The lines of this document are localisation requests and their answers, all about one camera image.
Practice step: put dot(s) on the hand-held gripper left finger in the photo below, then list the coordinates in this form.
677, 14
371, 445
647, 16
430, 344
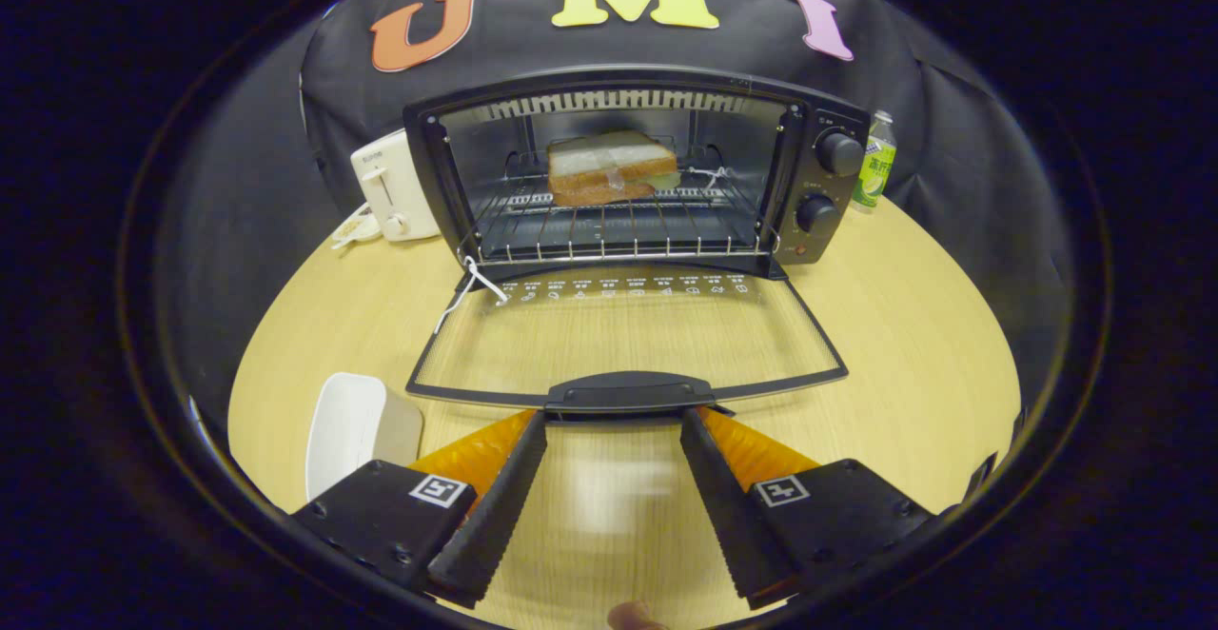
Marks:
495, 516

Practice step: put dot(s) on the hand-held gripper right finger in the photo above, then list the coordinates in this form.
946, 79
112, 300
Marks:
733, 516

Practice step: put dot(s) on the black toaster oven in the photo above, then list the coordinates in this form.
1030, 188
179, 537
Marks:
795, 183

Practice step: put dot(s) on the toasted bread sandwich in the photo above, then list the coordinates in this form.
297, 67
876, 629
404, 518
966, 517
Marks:
599, 164

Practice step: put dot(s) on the white pop-up toaster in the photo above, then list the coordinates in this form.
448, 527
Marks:
390, 183

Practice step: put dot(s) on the white plate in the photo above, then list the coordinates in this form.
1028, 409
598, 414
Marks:
343, 430

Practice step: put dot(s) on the green label plastic bottle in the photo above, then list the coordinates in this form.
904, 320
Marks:
874, 173

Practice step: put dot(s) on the black backdrop cloth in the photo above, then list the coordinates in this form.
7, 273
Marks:
952, 135

